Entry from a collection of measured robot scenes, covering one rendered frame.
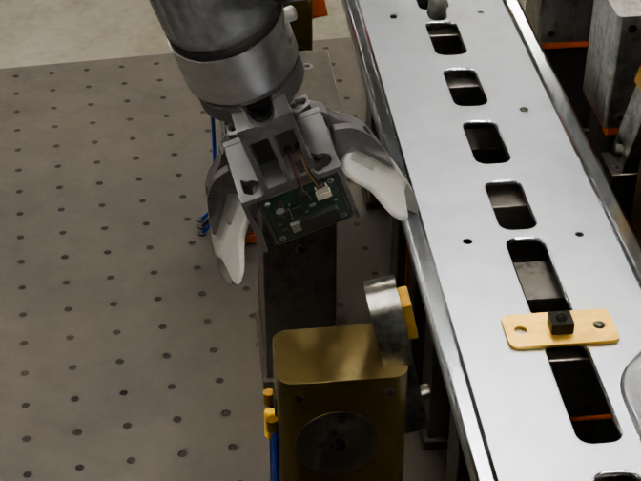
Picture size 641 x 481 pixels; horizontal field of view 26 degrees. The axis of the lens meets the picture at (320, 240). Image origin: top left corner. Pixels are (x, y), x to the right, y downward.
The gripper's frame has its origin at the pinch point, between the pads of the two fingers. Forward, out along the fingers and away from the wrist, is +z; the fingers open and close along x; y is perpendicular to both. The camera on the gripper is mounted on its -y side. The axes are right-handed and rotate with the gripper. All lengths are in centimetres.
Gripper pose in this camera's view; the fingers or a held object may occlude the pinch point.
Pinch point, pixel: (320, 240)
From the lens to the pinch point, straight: 105.5
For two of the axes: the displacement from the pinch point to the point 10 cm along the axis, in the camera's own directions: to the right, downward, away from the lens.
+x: 9.3, -3.6, -0.4
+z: 2.7, 6.3, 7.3
